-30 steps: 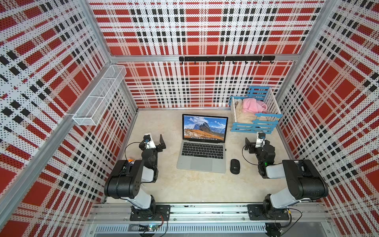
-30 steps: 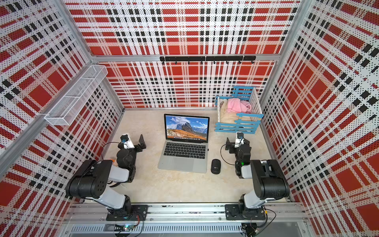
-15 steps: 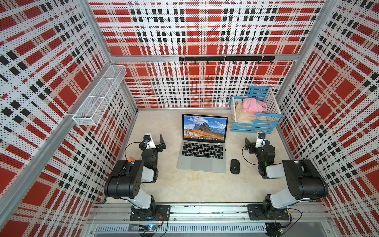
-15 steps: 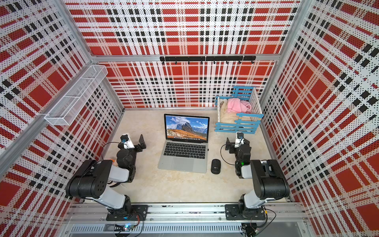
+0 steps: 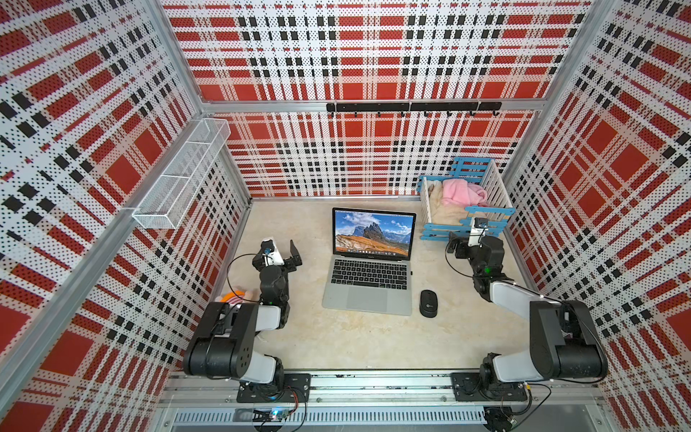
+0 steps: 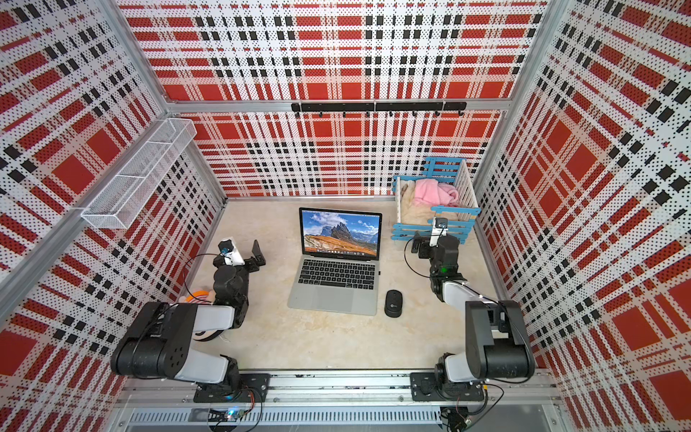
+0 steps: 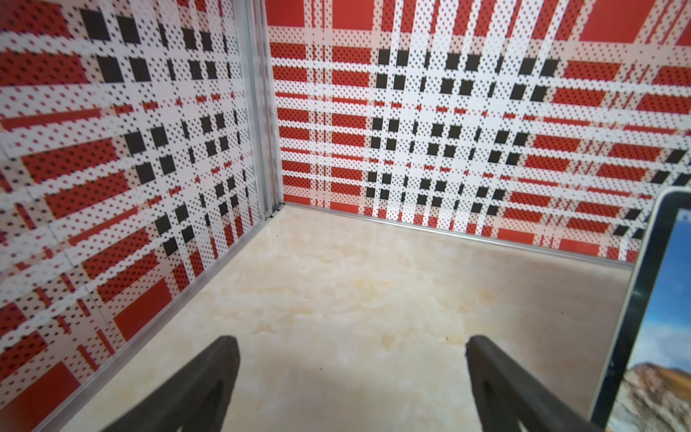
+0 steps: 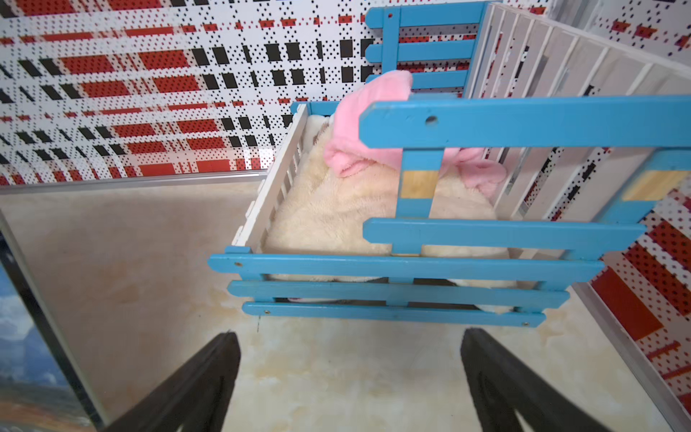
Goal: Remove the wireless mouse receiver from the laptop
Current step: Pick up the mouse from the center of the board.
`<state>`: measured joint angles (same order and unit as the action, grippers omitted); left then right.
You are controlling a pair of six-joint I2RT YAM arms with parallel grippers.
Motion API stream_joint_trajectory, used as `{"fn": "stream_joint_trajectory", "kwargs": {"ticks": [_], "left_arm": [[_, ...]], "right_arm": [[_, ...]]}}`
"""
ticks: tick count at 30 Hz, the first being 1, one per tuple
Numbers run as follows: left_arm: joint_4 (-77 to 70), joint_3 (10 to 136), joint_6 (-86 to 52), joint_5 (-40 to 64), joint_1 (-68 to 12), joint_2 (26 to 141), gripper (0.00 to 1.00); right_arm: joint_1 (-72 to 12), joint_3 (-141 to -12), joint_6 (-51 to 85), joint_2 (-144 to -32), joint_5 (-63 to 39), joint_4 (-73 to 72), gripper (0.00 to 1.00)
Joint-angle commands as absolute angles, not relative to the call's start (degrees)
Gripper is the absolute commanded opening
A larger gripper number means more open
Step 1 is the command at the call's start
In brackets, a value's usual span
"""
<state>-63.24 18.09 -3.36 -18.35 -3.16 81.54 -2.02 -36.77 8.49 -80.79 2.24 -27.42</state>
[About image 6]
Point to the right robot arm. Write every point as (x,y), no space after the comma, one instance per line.
(496,345)

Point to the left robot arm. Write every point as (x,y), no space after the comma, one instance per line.
(160,342)

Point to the white wire mesh shelf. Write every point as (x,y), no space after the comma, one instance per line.
(121,201)

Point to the beige cloth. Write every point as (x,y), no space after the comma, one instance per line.
(410,213)

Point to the green circuit board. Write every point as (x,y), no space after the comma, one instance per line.
(228,415)

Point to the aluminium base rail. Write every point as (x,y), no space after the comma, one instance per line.
(332,399)

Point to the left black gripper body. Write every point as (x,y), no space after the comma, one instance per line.
(250,265)

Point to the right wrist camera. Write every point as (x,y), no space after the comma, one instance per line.
(439,229)

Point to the black wireless mouse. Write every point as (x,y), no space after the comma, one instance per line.
(393,304)

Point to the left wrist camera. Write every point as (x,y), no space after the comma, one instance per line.
(228,245)

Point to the blue white storage crate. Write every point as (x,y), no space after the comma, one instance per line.
(462,217)

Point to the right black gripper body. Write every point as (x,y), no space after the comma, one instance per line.
(426,250)

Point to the black hook rail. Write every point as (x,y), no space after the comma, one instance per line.
(376,107)

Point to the pink cloth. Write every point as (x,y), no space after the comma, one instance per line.
(430,192)

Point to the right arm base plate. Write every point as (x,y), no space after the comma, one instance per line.
(425,387)

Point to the silver laptop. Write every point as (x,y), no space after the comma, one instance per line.
(340,266)

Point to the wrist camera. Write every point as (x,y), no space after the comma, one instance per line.
(439,229)
(228,245)

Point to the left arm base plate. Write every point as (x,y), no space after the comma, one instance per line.
(249,388)

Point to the cartoon face plush toy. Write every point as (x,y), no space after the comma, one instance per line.
(201,297)

